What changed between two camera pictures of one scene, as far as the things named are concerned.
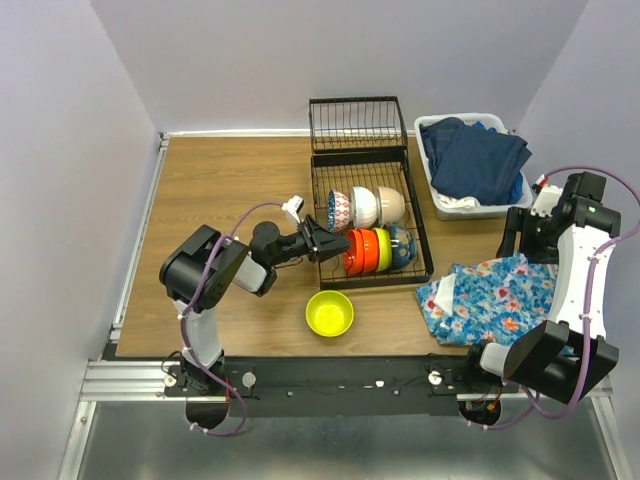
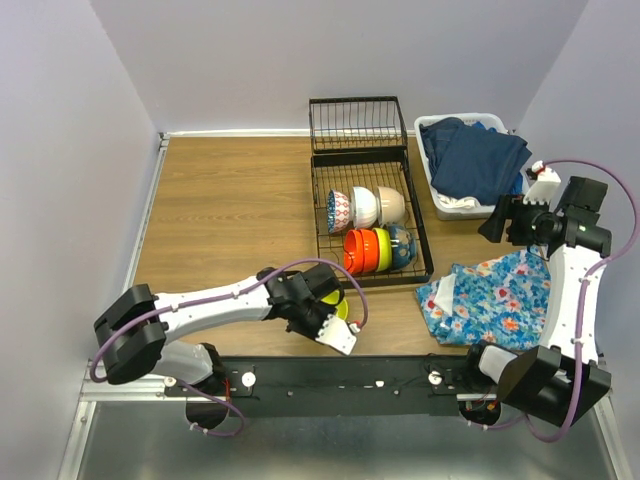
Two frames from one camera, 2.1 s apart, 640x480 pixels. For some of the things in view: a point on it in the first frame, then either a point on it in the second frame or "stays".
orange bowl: x=370 y=255 stays
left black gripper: x=317 y=238 -> x=312 y=334
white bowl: x=364 y=207 stays
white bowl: x=390 y=205 stays
